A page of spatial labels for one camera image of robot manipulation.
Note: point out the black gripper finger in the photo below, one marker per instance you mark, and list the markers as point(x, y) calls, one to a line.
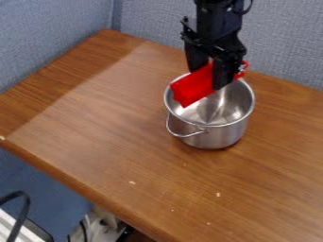
point(197, 56)
point(226, 67)

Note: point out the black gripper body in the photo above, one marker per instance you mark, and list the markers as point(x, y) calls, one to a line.
point(214, 29)

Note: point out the red rectangular block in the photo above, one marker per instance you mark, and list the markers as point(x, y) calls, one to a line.
point(198, 84)

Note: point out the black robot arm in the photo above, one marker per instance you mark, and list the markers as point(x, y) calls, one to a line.
point(219, 4)

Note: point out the stainless steel pot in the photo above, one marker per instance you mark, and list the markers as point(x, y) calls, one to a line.
point(214, 122)

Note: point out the white device under table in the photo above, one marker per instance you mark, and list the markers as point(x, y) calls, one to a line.
point(99, 227)

